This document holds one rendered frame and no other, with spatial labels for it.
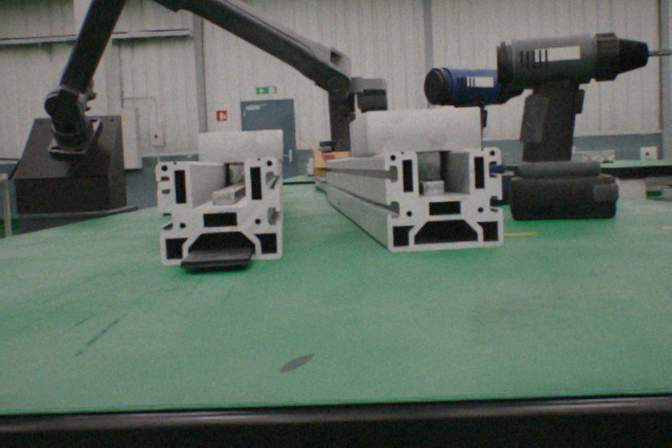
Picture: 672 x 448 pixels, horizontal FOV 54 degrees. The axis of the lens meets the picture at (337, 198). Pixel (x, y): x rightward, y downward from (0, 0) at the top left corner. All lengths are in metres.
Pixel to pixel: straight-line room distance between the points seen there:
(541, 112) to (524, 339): 0.56
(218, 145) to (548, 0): 12.33
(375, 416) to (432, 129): 0.45
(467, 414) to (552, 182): 0.61
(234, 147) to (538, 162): 0.38
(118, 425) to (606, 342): 0.19
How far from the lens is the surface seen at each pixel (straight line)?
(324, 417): 0.23
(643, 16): 13.57
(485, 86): 1.06
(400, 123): 0.64
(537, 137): 0.83
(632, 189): 3.67
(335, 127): 1.41
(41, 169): 1.60
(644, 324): 0.33
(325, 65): 1.33
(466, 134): 0.65
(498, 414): 0.23
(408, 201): 0.57
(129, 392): 0.25
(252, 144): 0.88
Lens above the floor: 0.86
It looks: 3 degrees down
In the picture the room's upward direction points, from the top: 3 degrees counter-clockwise
